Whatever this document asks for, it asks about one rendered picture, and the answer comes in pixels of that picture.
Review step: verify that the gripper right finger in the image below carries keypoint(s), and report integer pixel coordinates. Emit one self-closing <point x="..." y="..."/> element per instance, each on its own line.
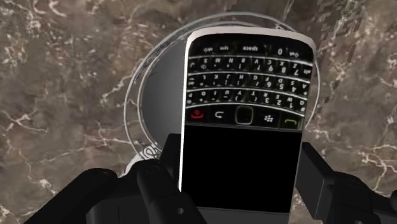
<point x="335" y="192"/>

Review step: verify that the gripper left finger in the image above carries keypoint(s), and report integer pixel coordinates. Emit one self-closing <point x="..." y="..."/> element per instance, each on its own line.
<point x="155" y="189"/>

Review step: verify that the black keypad phone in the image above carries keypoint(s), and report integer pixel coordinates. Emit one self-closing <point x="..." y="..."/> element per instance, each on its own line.
<point x="245" y="124"/>

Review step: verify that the clear glass plate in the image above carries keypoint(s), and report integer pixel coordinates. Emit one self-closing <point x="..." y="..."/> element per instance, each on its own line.
<point x="161" y="102"/>

